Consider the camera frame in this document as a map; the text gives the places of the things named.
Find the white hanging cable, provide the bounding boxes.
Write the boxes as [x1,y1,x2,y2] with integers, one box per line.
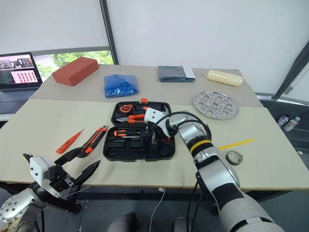
[149,187,166,232]

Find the dark rounded shape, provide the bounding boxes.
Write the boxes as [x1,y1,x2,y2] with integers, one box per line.
[107,212,136,232]
[171,216,187,232]

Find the black diagonal frame strut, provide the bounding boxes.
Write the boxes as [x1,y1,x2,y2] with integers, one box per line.
[274,42,309,100]

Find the yellow tape strip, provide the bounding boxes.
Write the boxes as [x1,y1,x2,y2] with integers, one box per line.
[218,138,257,151]

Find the orange black utility knife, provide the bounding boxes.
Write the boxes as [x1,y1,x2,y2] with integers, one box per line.
[81,125,108,155]

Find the grey folded plastic bag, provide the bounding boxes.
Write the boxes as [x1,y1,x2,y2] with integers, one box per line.
[157,65,197,84]

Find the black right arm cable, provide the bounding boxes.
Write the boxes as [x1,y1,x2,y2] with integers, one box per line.
[154,111,213,145]

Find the dark capped bottle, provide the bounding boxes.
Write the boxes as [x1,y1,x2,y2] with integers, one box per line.
[277,114,290,128]

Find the orange voltage tester pen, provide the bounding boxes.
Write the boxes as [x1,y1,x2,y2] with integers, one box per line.
[56,128,85,155]

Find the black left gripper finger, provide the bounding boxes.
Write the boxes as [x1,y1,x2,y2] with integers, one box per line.
[74,159,101,187]
[54,147,84,168]

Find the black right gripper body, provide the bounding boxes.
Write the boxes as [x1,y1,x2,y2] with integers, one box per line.
[144,122,162,143]

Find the black electrical tape roll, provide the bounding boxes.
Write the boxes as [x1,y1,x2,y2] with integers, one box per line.
[159,143,173,157]

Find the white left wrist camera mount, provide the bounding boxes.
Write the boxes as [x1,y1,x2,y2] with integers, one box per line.
[28,156,63,198]

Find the black window frame post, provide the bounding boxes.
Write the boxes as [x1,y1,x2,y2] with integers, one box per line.
[99,0,119,66]

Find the orange handled pliers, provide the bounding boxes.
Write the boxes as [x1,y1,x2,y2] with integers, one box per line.
[115,113,147,125]

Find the round steel steamer tray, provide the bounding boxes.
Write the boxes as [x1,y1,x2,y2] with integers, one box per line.
[193,90,240,120]

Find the red brick block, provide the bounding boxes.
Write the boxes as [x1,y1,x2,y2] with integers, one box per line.
[52,57,99,87]

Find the white capped bottle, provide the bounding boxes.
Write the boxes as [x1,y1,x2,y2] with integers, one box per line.
[283,116,301,132]

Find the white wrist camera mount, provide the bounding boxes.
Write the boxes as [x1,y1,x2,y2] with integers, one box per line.
[143,107,168,127]
[28,156,63,198]

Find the cream yellow oblong box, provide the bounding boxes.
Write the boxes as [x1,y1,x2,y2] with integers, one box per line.
[206,69,244,87]

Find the grey tape roll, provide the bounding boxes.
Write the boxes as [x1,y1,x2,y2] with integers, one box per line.
[225,150,244,166]

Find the orange black screwdriver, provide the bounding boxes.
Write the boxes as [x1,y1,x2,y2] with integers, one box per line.
[112,129,143,139]

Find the black plastic tool case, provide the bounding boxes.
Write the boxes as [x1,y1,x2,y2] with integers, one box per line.
[102,101,178,163]

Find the orange black tape measure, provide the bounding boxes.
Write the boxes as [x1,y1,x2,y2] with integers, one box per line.
[119,103,134,114]

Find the blue plastic bag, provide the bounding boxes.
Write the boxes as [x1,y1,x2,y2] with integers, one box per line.
[103,73,140,99]

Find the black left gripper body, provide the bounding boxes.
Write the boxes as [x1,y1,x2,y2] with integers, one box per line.
[49,161,82,197]

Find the black cables under table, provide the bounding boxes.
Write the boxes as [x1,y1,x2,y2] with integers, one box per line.
[186,177,210,232]

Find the open laptop computer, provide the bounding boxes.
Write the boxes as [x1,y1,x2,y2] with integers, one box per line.
[0,52,44,115]

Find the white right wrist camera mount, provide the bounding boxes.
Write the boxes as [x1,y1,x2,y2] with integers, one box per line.
[143,107,168,127]

